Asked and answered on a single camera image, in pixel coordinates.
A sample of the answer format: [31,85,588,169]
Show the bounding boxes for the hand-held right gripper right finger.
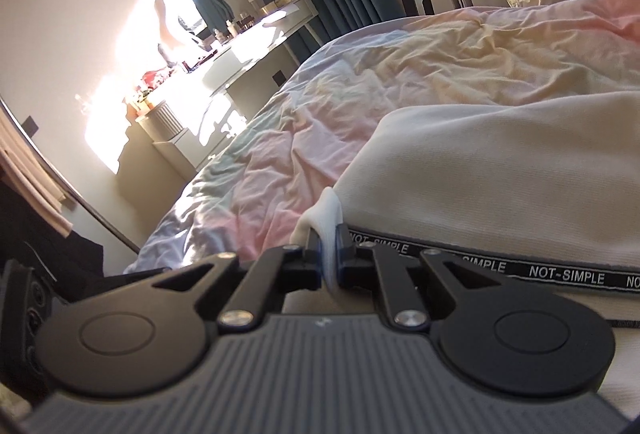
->
[334,223,507,328]

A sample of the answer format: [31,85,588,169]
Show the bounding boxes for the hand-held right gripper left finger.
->
[150,230,324,331]

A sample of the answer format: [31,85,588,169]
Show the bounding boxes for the cream garment with black band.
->
[292,101,640,421]

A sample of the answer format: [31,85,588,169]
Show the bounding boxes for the black cloth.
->
[0,184,142,306]

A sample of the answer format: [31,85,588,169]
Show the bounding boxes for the beige cloth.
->
[0,106,74,236]

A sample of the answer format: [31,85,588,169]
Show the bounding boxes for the pastel pink bed cover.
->
[122,0,640,276]

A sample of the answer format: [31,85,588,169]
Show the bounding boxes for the white ribbed bin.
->
[134,99,189,141]

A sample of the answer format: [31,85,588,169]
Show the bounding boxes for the white dressing desk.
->
[134,0,322,176]

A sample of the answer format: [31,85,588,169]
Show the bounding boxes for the group of cosmetic bottles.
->
[184,0,282,71]

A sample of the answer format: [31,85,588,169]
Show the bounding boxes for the wavy frame mirror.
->
[155,0,237,65]

